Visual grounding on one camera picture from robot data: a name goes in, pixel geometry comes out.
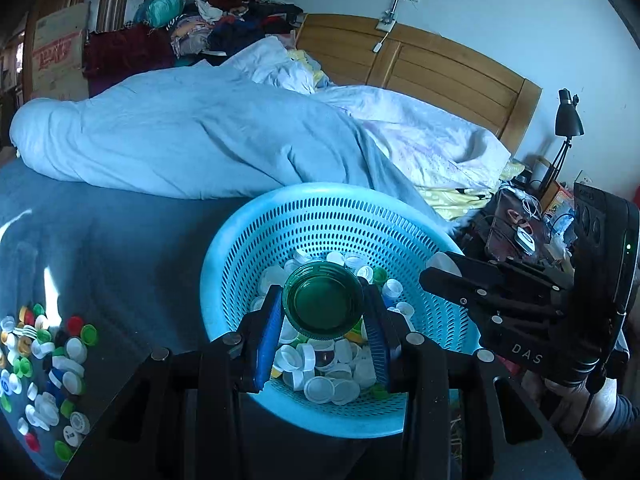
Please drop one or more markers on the white open cap centre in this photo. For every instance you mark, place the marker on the white open cap centre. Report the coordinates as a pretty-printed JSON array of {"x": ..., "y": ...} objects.
[{"x": 76, "y": 350}]

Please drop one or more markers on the red cap near centre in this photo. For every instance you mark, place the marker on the red cap near centre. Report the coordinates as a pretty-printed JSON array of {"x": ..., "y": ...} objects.
[{"x": 74, "y": 325}]

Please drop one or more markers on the dark green bottle cap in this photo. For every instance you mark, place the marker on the dark green bottle cap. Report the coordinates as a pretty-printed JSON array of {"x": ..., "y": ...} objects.
[{"x": 322, "y": 300}]

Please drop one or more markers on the dark red blanket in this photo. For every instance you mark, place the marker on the dark red blanket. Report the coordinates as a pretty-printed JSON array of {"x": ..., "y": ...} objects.
[{"x": 111, "y": 57}]

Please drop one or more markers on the light blue duvet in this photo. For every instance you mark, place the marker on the light blue duvet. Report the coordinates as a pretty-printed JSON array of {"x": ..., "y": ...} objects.
[{"x": 250, "y": 125}]

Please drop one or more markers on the person right hand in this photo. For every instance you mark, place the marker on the person right hand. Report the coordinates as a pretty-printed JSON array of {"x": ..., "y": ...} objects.
[{"x": 571, "y": 408}]

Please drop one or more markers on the green cap front left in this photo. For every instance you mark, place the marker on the green cap front left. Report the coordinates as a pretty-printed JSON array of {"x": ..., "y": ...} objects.
[{"x": 63, "y": 451}]

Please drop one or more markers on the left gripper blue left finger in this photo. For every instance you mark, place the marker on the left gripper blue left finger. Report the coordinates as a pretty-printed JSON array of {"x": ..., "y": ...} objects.
[{"x": 263, "y": 338}]

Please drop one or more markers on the wooden headboard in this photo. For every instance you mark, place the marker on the wooden headboard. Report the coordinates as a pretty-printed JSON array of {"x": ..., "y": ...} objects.
[{"x": 431, "y": 68}]

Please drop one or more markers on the red cap at left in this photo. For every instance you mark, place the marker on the red cap at left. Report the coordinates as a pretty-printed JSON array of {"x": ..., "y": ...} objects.
[{"x": 32, "y": 442}]

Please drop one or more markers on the black desk lamp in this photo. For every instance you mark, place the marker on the black desk lamp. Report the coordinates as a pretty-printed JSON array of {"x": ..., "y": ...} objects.
[{"x": 568, "y": 125}]

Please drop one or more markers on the turquoise perforated plastic basket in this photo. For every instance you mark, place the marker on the turquoise perforated plastic basket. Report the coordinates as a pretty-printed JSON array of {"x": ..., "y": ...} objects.
[{"x": 316, "y": 249}]

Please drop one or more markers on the cardboard box red print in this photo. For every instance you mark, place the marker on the cardboard box red print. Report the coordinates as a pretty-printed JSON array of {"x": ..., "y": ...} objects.
[{"x": 57, "y": 55}]

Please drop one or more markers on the green cap beside red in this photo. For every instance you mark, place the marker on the green cap beside red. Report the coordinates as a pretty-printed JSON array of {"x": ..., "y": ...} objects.
[{"x": 89, "y": 335}]

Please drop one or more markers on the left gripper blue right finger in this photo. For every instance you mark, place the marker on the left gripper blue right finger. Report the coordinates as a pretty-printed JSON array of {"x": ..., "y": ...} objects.
[{"x": 383, "y": 338}]

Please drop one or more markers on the teal round bag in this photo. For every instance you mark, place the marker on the teal round bag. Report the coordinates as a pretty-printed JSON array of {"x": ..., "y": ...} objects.
[{"x": 158, "y": 13}]

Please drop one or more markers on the white printed cap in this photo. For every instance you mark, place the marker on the white printed cap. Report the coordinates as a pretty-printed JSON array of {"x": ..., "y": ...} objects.
[{"x": 72, "y": 437}]

